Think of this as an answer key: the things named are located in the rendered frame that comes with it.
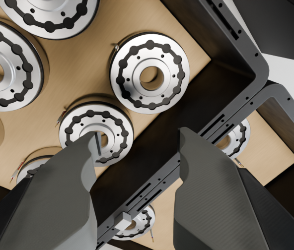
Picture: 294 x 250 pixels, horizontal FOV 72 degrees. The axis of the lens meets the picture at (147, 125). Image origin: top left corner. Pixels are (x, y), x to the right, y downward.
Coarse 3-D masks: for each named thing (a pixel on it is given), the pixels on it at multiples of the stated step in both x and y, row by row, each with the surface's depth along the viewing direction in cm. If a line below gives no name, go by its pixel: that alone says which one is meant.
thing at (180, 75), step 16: (128, 48) 23; (144, 48) 23; (160, 48) 24; (176, 48) 24; (112, 64) 24; (128, 64) 24; (176, 64) 25; (112, 80) 25; (128, 80) 25; (176, 80) 26; (128, 96) 26; (144, 96) 26; (160, 96) 26; (176, 96) 27; (144, 112) 27; (160, 112) 28
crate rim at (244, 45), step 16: (208, 0) 17; (208, 16) 17; (224, 16) 17; (224, 32) 17; (240, 32) 18; (240, 48) 18; (256, 48) 18; (256, 64) 19; (256, 80) 20; (240, 96) 20; (224, 112) 21; (208, 128) 22; (176, 160) 23; (160, 176) 24; (144, 192) 24; (128, 208) 25; (112, 224) 26
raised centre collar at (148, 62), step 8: (144, 64) 24; (152, 64) 24; (160, 64) 24; (136, 72) 24; (168, 72) 25; (136, 80) 24; (168, 80) 25; (136, 88) 25; (144, 88) 25; (152, 88) 26; (160, 88) 25; (152, 96) 26
